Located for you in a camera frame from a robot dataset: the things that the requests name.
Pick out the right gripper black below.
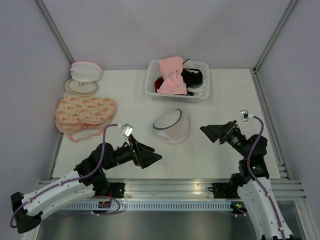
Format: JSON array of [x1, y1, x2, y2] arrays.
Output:
[[200, 120, 249, 158]]

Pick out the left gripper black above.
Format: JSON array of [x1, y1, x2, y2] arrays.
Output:
[[104, 134, 163, 170]]

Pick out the white mesh laundry bag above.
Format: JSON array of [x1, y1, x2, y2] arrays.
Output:
[[152, 108, 191, 144]]

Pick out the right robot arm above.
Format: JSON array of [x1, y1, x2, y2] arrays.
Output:
[[200, 121, 295, 240]]

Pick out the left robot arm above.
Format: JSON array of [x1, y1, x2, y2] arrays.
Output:
[[9, 135, 162, 234]]

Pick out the white bra in basket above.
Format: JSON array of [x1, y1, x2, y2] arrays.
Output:
[[181, 59, 206, 97]]

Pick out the black bra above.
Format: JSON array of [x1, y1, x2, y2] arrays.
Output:
[[181, 68, 204, 96]]

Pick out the dark red bra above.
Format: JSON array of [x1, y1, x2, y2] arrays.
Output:
[[154, 76, 164, 93]]

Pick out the white pink-edged flat bag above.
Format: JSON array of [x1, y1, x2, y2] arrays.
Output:
[[67, 128, 104, 143]]

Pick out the pink bra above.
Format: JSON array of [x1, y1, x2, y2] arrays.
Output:
[[157, 56, 187, 95]]

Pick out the beige round laundry bag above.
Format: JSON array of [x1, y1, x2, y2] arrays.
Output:
[[64, 79, 98, 95]]

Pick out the white pink-trimmed laundry bags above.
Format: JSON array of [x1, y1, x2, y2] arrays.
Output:
[[70, 61, 102, 83]]

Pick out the white plastic basket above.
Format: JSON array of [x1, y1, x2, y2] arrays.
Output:
[[144, 56, 210, 103]]

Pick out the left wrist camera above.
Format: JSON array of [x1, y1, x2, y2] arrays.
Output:
[[121, 123, 133, 138]]

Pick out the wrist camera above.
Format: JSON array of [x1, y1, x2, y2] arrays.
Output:
[[121, 123, 133, 138], [240, 110, 249, 123]]

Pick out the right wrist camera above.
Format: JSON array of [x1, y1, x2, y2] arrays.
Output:
[[240, 110, 249, 123]]

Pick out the aluminium front rail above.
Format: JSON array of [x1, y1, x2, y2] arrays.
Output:
[[34, 177, 308, 201]]

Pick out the aluminium rail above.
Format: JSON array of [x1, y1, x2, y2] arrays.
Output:
[[34, 177, 308, 201], [249, 68, 291, 180]]

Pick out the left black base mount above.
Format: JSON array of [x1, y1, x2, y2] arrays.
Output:
[[95, 182, 125, 199]]

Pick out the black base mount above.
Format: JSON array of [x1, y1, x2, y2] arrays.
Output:
[[211, 182, 240, 199], [95, 182, 125, 199]]

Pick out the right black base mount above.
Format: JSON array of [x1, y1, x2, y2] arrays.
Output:
[[211, 182, 240, 199]]

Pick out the white slotted cable duct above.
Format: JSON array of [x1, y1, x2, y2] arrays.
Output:
[[63, 200, 232, 212]]

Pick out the right side aluminium rail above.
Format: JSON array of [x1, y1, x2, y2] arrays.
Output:
[[249, 68, 291, 180]]

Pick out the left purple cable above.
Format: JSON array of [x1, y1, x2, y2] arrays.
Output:
[[9, 123, 126, 228]]

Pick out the right aluminium frame post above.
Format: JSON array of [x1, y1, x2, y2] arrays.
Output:
[[253, 0, 300, 74]]

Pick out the aluminium frame post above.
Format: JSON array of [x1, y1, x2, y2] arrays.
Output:
[[253, 0, 300, 74], [34, 0, 75, 64]]

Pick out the left aluminium frame post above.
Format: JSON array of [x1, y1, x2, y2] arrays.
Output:
[[34, 0, 75, 64]]

